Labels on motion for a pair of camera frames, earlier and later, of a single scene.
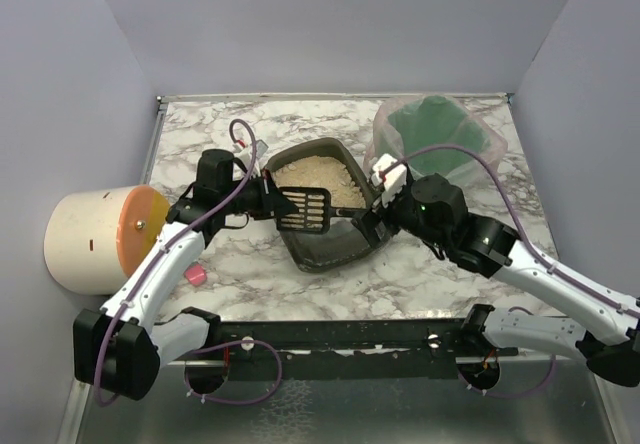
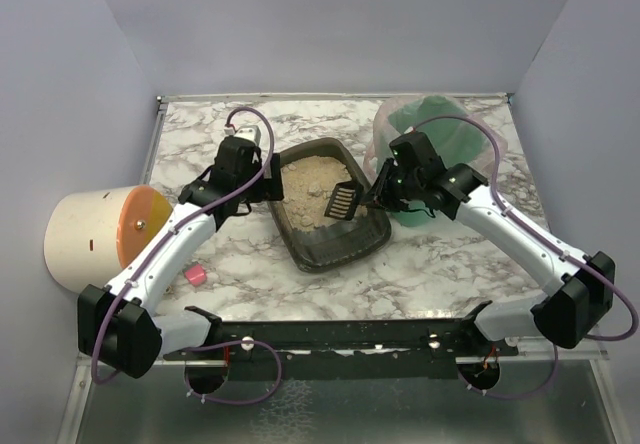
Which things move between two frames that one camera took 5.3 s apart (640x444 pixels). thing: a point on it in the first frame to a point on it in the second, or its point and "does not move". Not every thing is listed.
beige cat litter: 315,171 does not move
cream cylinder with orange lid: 94,240 does not move
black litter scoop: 316,211 to 343,200
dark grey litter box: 343,241 does not move
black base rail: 343,349 does not move
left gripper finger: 275,202 to 273,187
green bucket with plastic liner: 405,124 does not move
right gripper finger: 372,226 to 374,197
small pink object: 195,274 does not move
